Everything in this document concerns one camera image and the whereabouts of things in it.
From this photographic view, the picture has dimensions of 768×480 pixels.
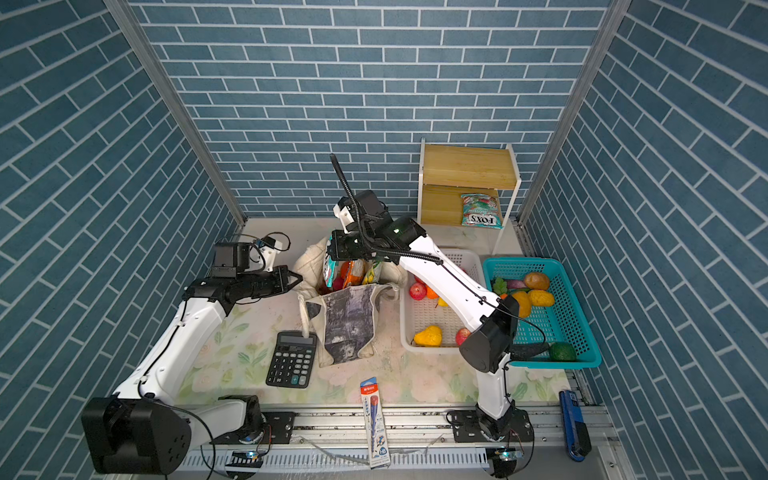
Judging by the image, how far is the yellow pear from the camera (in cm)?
85

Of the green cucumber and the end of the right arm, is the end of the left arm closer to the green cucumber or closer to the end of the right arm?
the end of the right arm

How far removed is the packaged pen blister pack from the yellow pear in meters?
0.16

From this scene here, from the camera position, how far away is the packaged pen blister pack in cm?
71

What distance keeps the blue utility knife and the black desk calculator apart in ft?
2.26

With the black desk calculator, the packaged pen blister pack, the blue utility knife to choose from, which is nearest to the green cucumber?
the blue utility knife

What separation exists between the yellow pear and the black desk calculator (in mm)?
295

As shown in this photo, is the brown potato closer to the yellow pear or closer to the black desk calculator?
the yellow pear

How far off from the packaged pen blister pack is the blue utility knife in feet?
1.47

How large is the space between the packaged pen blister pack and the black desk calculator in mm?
166

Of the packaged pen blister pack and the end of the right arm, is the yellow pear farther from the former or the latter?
the end of the right arm

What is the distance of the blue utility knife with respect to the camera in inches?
27.3

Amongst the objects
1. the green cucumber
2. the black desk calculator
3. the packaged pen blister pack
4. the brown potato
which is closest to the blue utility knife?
the green cucumber

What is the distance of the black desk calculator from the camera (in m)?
0.82
